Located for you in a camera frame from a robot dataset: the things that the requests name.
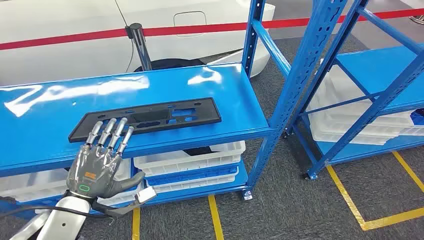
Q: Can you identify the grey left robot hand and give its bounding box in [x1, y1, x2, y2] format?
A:
[65, 117, 147, 200]

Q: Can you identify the black plastic panel part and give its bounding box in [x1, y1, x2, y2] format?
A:
[67, 96, 222, 144]

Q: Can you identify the blue metal shelf rack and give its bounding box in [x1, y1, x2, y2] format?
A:
[283, 0, 424, 181]
[0, 0, 349, 221]

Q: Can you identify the black plastic piece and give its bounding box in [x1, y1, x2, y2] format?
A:
[183, 147, 215, 157]

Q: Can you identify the white car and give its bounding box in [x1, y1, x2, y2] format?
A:
[0, 0, 276, 87]

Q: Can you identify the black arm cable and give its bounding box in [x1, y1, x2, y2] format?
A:
[0, 196, 115, 220]

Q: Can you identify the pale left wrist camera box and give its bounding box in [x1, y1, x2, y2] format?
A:
[133, 185, 158, 205]

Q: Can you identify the chrome stanchion post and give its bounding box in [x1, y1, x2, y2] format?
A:
[125, 22, 153, 72]

